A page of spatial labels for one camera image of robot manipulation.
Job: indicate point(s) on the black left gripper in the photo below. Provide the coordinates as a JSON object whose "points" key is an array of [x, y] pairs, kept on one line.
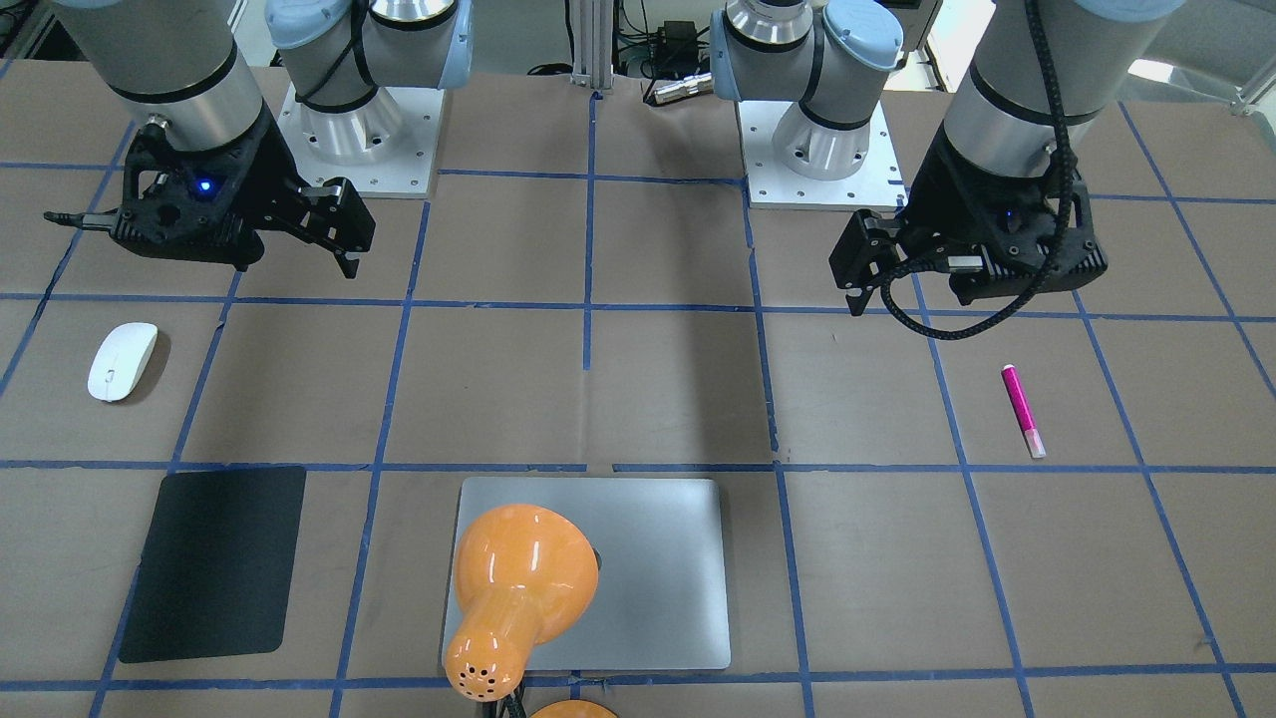
{"points": [[933, 196]]}

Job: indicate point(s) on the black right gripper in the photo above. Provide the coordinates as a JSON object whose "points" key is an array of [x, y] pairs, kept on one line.
{"points": [[258, 172]]}

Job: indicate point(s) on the pink pen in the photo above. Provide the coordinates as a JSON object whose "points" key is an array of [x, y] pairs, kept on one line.
{"points": [[1023, 413]]}

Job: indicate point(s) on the white computer mouse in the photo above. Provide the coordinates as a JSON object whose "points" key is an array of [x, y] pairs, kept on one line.
{"points": [[121, 360]]}

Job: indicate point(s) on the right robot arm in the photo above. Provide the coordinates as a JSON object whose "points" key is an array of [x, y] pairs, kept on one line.
{"points": [[179, 59]]}

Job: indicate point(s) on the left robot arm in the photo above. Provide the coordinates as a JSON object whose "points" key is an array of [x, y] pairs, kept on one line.
{"points": [[1041, 73]]}

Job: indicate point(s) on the black mousepad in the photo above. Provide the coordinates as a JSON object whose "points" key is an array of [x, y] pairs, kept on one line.
{"points": [[217, 564]]}

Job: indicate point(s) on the silver laptop notebook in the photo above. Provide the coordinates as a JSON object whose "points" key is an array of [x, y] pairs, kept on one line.
{"points": [[662, 603]]}

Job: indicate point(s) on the silver metal connector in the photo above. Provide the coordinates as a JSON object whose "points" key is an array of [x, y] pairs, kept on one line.
{"points": [[680, 90]]}

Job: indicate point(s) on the black power adapter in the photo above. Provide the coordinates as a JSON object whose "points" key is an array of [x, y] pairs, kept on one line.
{"points": [[677, 37]]}

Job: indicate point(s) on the orange desk lamp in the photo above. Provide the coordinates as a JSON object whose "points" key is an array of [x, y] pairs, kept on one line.
{"points": [[522, 575]]}

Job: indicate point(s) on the aluminium frame post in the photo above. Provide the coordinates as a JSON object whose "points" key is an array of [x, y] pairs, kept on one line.
{"points": [[591, 36]]}

